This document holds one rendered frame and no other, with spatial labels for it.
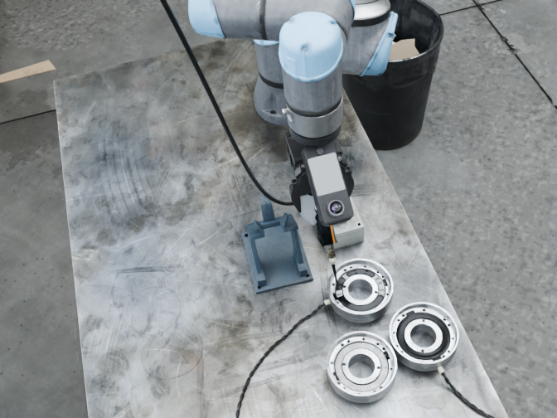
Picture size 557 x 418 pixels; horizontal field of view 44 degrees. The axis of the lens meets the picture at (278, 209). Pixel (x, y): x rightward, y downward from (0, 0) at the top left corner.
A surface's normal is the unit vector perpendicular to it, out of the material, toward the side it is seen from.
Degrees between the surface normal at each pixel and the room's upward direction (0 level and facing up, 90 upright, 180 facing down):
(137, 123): 0
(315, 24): 0
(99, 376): 0
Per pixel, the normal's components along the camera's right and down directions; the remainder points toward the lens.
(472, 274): -0.08, -0.61
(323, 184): 0.08, -0.13
